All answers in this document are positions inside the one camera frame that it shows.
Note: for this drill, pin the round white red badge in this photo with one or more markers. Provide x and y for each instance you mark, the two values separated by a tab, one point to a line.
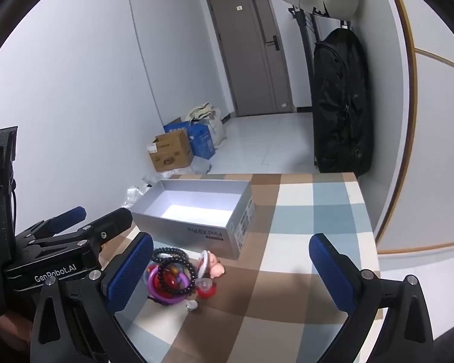
204	287

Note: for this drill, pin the brown cardboard box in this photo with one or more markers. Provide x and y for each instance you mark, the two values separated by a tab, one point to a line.
170	151

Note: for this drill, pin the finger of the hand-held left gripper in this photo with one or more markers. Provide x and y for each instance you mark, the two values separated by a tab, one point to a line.
70	216
111	221

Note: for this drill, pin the checkered tablecloth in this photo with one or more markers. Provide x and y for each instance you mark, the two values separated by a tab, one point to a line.
287	215

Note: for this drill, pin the grey door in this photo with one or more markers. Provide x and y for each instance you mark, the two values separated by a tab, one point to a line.
249	53

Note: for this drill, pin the grey cardboard box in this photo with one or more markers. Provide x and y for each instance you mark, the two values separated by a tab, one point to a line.
196	230

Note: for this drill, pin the clear plastic bag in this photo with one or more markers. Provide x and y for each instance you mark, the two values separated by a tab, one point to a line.
133	196

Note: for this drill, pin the blue cardboard box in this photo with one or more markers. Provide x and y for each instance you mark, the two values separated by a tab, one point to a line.
202	140

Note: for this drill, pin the pink pig figurine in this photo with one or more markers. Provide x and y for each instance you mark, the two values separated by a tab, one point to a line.
216	268

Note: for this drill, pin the beige cloth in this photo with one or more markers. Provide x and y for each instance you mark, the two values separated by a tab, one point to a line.
200	112

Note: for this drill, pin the black backpack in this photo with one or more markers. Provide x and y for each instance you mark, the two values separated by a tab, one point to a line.
340	102

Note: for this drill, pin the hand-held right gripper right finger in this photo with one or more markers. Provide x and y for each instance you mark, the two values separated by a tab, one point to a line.
331	272

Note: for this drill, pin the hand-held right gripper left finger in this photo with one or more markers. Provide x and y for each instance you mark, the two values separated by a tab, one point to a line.
130	272

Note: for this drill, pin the white woven sack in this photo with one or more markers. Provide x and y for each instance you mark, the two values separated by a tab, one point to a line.
216	126

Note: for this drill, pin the person's left hand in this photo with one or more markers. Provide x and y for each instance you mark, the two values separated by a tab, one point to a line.
7	331

